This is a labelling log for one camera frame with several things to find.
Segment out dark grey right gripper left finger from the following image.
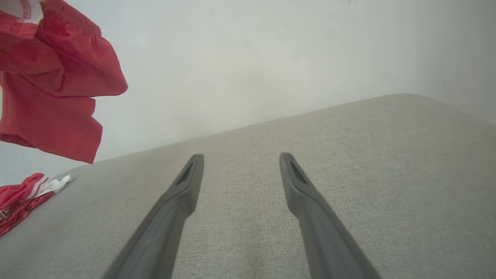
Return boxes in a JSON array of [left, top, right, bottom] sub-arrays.
[[102, 154, 205, 279]]

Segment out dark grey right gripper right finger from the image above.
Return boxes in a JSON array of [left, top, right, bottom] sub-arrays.
[[279, 152, 382, 279]]

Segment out red Bulls basketball jersey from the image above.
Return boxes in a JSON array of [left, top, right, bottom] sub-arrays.
[[0, 173, 74, 237]]

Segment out red shorts with white waistband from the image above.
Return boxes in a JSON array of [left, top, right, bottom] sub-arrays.
[[0, 0, 129, 164]]

